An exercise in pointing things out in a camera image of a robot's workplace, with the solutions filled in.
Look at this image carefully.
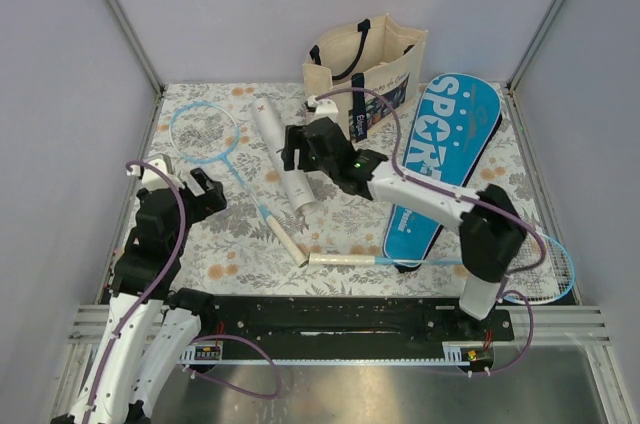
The white shuttlecock tube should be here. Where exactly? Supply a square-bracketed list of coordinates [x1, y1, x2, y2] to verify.
[251, 97, 316, 214]

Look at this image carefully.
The light blue racket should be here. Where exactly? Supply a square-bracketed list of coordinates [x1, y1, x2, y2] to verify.
[307, 233, 576, 305]
[168, 101, 308, 268]

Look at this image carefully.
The blue racket cover bag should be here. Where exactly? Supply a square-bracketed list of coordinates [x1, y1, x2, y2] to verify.
[383, 73, 502, 260]

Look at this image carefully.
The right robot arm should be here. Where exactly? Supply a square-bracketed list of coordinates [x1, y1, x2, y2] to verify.
[281, 118, 536, 340]

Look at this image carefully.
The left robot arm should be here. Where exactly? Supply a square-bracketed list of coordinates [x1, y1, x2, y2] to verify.
[54, 161, 227, 423]

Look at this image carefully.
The beige canvas tote bag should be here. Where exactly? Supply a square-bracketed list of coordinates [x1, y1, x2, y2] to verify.
[303, 14, 428, 143]

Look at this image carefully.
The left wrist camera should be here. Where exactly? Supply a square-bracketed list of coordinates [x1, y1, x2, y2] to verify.
[125, 153, 184, 192]

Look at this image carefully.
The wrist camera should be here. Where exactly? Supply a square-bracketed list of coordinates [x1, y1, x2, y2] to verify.
[305, 95, 339, 123]
[125, 153, 184, 192]

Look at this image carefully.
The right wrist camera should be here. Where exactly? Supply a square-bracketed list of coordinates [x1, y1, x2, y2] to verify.
[305, 95, 339, 123]

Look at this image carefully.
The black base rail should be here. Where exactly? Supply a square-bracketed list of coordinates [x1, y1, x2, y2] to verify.
[195, 295, 514, 362]

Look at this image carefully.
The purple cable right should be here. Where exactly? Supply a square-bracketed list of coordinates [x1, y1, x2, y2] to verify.
[304, 87, 549, 378]

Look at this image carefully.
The aluminium frame post left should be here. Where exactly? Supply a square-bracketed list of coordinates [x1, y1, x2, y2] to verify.
[74, 0, 166, 98]

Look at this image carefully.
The aluminium frame post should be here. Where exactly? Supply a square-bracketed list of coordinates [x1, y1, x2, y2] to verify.
[505, 0, 601, 93]
[74, 0, 166, 98]

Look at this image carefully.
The aluminium frame post right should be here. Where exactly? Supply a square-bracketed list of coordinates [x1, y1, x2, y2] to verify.
[505, 0, 601, 93]

